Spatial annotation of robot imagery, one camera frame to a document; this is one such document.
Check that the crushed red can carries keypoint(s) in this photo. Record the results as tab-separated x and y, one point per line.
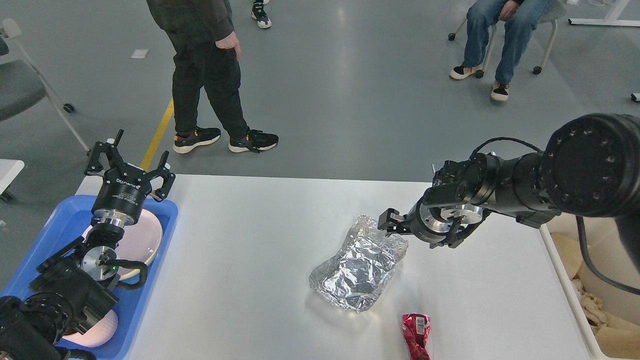
415	330

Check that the person in dark clothes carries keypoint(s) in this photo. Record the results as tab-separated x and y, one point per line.
207	53

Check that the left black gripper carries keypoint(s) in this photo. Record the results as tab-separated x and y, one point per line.
124	189

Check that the aluminium foil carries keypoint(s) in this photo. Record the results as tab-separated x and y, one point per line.
354	278

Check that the white paper on floor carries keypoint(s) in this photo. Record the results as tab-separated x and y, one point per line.
140	53

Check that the white table frame corner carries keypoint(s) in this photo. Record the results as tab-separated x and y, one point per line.
610	20

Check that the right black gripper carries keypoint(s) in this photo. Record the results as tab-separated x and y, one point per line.
439	226

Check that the white plastic bin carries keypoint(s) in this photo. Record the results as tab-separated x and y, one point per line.
609	256

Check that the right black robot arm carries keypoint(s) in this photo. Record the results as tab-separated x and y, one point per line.
589	168

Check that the pink plate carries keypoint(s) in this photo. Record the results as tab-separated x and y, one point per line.
147	227

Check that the pink mug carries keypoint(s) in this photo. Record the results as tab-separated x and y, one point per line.
98	334

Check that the white side table left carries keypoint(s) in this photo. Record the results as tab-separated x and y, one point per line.
9	169

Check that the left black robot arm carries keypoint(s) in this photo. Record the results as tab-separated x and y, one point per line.
75	287

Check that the blue plastic tray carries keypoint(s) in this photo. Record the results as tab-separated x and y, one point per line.
69	220

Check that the brown paper bag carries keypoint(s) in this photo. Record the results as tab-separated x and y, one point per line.
618	338
569	252

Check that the brown paper ball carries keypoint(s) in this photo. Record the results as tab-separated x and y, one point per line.
592	307

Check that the grey chair left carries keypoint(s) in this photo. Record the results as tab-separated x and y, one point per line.
23	85

